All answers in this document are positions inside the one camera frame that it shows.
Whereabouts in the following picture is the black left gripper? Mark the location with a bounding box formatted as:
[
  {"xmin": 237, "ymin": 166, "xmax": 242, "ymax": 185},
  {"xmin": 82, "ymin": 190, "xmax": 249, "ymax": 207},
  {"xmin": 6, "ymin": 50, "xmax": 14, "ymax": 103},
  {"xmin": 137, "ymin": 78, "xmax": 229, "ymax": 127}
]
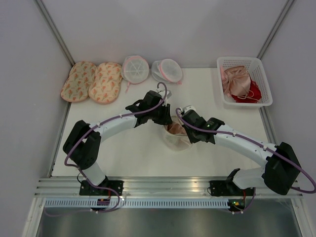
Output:
[{"xmin": 149, "ymin": 102, "xmax": 172, "ymax": 126}]

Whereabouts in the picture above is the cream mesh laundry bag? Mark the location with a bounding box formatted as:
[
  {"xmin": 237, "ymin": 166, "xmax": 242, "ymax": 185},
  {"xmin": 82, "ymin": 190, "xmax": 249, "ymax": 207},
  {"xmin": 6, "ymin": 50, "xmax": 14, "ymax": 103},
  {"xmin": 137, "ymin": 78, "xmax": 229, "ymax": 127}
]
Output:
[{"xmin": 162, "ymin": 116, "xmax": 192, "ymax": 152}]

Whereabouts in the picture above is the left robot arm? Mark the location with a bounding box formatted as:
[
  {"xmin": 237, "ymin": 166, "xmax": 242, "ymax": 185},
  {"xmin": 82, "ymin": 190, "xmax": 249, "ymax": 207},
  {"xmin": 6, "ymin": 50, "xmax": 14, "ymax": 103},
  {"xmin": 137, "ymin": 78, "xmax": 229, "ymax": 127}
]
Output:
[{"xmin": 63, "ymin": 90, "xmax": 172, "ymax": 196}]

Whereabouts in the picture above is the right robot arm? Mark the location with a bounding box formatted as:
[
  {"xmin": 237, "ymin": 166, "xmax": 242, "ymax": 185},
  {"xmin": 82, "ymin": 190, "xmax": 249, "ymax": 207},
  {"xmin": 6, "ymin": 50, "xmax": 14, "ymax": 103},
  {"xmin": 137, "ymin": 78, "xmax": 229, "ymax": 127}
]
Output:
[{"xmin": 179, "ymin": 110, "xmax": 301, "ymax": 196}]

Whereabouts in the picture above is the pink trimmed mesh bag right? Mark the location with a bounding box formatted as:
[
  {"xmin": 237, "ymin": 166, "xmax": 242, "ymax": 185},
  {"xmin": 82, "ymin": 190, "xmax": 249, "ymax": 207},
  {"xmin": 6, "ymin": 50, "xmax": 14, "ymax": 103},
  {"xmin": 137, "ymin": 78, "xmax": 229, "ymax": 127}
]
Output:
[{"xmin": 151, "ymin": 59, "xmax": 183, "ymax": 84}]

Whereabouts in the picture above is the pink trimmed mesh bag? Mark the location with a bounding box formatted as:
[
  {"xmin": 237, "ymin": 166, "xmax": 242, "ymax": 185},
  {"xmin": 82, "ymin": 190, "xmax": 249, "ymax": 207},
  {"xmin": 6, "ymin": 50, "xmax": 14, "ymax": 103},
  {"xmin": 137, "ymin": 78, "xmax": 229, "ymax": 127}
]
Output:
[
  {"xmin": 151, "ymin": 59, "xmax": 183, "ymax": 84},
  {"xmin": 121, "ymin": 55, "xmax": 149, "ymax": 93}
]

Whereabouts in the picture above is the pink trimmed mesh bag left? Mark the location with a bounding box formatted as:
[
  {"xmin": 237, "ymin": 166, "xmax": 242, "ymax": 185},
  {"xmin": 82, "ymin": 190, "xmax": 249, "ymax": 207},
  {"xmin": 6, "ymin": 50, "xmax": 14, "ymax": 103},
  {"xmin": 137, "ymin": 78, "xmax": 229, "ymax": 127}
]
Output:
[{"xmin": 121, "ymin": 55, "xmax": 149, "ymax": 93}]

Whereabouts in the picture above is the floral bra pad right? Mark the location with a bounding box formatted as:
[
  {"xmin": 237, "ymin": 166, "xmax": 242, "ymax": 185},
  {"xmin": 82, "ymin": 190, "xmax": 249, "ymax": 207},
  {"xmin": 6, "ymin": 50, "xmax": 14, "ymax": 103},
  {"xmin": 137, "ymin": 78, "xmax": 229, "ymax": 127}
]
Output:
[{"xmin": 88, "ymin": 62, "xmax": 122, "ymax": 104}]

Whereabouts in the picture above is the floral bra pad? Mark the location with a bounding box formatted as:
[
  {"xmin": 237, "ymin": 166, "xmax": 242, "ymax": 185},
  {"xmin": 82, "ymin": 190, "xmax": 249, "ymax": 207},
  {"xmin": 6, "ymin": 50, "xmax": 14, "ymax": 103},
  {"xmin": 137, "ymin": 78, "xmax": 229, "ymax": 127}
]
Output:
[
  {"xmin": 88, "ymin": 62, "xmax": 122, "ymax": 104},
  {"xmin": 60, "ymin": 61, "xmax": 97, "ymax": 103}
]

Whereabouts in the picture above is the pink satin bra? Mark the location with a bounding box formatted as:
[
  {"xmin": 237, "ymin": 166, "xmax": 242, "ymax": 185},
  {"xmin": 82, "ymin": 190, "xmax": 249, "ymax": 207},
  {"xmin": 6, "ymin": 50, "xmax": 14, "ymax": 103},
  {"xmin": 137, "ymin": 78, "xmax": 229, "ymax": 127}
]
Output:
[{"xmin": 220, "ymin": 66, "xmax": 251, "ymax": 96}]

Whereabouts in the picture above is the red bra in basket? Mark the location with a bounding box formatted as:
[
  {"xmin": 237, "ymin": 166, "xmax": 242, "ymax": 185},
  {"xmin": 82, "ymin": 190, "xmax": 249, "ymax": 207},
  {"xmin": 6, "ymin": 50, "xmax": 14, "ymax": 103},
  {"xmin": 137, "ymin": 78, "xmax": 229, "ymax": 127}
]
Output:
[{"xmin": 232, "ymin": 80, "xmax": 262, "ymax": 103}]

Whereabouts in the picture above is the floral bra pad left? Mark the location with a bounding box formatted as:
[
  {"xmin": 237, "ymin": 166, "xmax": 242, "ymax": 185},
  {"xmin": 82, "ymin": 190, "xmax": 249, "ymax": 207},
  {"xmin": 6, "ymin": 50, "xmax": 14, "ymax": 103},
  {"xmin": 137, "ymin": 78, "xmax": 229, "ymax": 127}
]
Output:
[{"xmin": 60, "ymin": 61, "xmax": 97, "ymax": 103}]

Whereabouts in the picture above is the white plastic basket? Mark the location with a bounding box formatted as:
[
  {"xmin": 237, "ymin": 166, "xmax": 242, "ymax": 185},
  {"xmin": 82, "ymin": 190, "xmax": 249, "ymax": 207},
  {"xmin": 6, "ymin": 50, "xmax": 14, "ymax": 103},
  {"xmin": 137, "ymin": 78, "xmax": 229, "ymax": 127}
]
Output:
[{"xmin": 217, "ymin": 56, "xmax": 273, "ymax": 109}]

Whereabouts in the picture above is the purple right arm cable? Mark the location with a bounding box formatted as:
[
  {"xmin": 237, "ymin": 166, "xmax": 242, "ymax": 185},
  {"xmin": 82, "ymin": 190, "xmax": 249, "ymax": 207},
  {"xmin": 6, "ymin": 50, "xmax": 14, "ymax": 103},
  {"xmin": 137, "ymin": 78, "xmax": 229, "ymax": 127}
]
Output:
[{"xmin": 175, "ymin": 107, "xmax": 316, "ymax": 215}]

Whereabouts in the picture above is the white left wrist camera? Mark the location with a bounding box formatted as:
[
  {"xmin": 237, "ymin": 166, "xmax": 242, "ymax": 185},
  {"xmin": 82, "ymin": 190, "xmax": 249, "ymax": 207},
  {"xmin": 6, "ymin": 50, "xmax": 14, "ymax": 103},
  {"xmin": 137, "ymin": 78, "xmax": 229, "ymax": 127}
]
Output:
[{"xmin": 159, "ymin": 90, "xmax": 172, "ymax": 104}]

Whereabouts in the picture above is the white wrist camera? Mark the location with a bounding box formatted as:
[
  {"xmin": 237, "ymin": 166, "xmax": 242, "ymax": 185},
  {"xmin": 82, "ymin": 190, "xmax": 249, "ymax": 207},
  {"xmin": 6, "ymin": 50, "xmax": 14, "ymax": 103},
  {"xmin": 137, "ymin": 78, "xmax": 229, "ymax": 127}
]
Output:
[
  {"xmin": 182, "ymin": 105, "xmax": 196, "ymax": 114},
  {"xmin": 159, "ymin": 90, "xmax": 172, "ymax": 104}
]

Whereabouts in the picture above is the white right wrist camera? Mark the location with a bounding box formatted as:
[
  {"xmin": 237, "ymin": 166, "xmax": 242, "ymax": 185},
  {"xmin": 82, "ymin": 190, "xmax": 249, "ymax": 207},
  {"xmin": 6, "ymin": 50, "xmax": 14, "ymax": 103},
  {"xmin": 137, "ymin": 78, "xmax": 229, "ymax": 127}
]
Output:
[{"xmin": 182, "ymin": 105, "xmax": 196, "ymax": 114}]

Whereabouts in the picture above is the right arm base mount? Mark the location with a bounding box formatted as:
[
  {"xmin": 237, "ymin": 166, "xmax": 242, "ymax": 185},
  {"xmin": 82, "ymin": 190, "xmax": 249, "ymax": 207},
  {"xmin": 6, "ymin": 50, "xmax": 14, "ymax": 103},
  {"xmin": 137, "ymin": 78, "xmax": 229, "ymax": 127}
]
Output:
[{"xmin": 208, "ymin": 180, "xmax": 254, "ymax": 197}]

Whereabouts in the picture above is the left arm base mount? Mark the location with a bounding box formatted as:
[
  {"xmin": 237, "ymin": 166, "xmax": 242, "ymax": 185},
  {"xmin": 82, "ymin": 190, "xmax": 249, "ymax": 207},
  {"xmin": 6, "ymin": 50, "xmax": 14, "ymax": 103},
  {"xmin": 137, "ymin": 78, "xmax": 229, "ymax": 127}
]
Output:
[{"xmin": 79, "ymin": 180, "xmax": 123, "ymax": 197}]

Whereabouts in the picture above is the aluminium front rail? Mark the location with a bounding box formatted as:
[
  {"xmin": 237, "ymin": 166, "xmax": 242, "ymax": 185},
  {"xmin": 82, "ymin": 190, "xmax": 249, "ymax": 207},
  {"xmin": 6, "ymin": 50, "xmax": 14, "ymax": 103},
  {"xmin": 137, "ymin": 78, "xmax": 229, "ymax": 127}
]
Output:
[{"xmin": 34, "ymin": 176, "xmax": 304, "ymax": 198}]

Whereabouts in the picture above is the left aluminium corner post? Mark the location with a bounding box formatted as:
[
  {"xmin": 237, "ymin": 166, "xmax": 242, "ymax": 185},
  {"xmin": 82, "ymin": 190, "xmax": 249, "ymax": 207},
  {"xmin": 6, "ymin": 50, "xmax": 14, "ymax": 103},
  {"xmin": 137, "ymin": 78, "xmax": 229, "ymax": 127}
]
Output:
[{"xmin": 33, "ymin": 0, "xmax": 75, "ymax": 66}]

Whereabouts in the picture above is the aluminium corner post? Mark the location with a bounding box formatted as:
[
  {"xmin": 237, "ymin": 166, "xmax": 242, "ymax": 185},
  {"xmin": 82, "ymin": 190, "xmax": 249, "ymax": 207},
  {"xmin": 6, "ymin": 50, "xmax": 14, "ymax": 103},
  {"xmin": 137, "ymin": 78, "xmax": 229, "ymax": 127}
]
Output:
[
  {"xmin": 257, "ymin": 0, "xmax": 296, "ymax": 60},
  {"xmin": 33, "ymin": 0, "xmax": 75, "ymax": 66}
]

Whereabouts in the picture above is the white slotted cable duct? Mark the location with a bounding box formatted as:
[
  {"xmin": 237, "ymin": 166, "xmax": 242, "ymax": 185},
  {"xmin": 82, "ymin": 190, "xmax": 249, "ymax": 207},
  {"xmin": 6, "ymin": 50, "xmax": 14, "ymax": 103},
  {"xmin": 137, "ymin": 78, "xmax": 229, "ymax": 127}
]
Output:
[{"xmin": 44, "ymin": 198, "xmax": 229, "ymax": 209}]

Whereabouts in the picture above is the right aluminium corner post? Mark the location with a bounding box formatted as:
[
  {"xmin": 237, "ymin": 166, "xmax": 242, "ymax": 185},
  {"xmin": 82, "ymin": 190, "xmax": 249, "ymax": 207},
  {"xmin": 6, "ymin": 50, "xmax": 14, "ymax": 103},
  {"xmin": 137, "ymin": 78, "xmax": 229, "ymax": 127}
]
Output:
[{"xmin": 257, "ymin": 0, "xmax": 296, "ymax": 60}]

